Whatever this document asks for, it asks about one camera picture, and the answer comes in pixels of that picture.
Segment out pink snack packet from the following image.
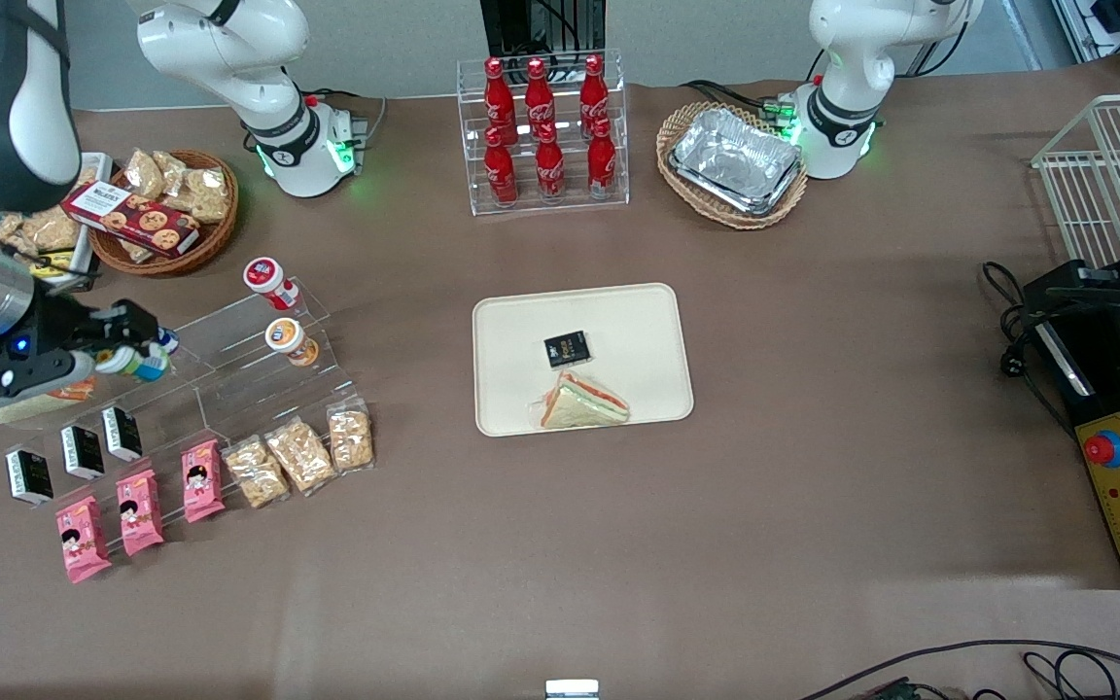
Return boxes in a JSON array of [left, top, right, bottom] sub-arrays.
[[116, 469, 165, 557], [181, 438, 228, 524], [54, 496, 114, 584]]

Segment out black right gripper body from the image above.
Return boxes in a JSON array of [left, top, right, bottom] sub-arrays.
[[0, 297, 106, 378]]

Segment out looped black cable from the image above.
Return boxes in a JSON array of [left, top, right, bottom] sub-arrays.
[[1022, 649, 1120, 700]]

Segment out black snack packet gold print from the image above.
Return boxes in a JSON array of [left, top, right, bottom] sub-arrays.
[[543, 331, 592, 370]]

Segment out clear acrylic stepped display stand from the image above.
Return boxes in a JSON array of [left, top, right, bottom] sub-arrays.
[[0, 279, 368, 545]]

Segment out white wire basket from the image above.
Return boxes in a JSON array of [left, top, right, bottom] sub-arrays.
[[1031, 92, 1120, 268]]

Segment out black power cable with plug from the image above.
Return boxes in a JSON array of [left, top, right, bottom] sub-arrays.
[[983, 261, 1076, 438]]

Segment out black machine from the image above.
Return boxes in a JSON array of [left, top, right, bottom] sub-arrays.
[[1022, 209, 1120, 458]]

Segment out red cola bottle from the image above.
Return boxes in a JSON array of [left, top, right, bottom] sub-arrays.
[[484, 126, 519, 208], [586, 117, 619, 198], [578, 53, 612, 127], [483, 56, 519, 137], [534, 123, 567, 202], [524, 57, 558, 132]]

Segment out brown wicker basket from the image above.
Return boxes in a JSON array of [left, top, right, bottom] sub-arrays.
[[88, 149, 240, 278]]

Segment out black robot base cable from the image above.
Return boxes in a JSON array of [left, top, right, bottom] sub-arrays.
[[682, 78, 787, 120]]

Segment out orange gum bottle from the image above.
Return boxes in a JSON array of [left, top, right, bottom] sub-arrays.
[[263, 317, 321, 368]]

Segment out wrapped triangle sandwich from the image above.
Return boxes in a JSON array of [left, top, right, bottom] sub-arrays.
[[529, 370, 631, 431], [0, 379, 99, 426]]

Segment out red gum bottle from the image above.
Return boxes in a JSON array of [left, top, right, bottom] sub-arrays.
[[242, 256, 300, 312]]

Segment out stacked aluminium foil trays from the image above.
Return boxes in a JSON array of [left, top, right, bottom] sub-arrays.
[[669, 107, 804, 217]]

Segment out cream plastic tray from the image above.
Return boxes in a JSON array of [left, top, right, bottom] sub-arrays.
[[472, 283, 695, 438]]

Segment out long black cable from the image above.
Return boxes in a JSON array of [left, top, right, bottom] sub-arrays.
[[798, 639, 1120, 700]]

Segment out red cookie box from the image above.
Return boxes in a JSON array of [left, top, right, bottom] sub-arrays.
[[62, 181, 201, 259]]

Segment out green gum bottle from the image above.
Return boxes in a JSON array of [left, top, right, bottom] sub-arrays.
[[93, 345, 174, 383]]

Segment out clear bag of puffed snacks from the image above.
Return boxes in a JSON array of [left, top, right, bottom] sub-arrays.
[[167, 163, 232, 225], [122, 148, 168, 200], [0, 206, 85, 256]]

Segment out light wicker basket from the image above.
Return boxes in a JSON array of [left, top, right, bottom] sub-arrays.
[[656, 101, 810, 231]]

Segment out black equipment frame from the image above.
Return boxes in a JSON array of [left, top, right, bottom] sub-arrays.
[[480, 0, 608, 59]]

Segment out peanut brittle bar clear wrapper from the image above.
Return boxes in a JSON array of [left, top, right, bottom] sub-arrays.
[[263, 416, 337, 498], [222, 435, 291, 510], [327, 397, 376, 475]]

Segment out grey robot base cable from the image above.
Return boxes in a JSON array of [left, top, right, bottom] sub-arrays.
[[305, 87, 391, 149]]

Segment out black snack packet white label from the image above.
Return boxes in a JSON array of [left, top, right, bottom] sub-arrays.
[[60, 425, 106, 481], [4, 447, 55, 508], [101, 405, 145, 463]]

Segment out clear acrylic bottle rack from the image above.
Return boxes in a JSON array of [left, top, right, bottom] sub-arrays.
[[456, 49, 631, 217]]

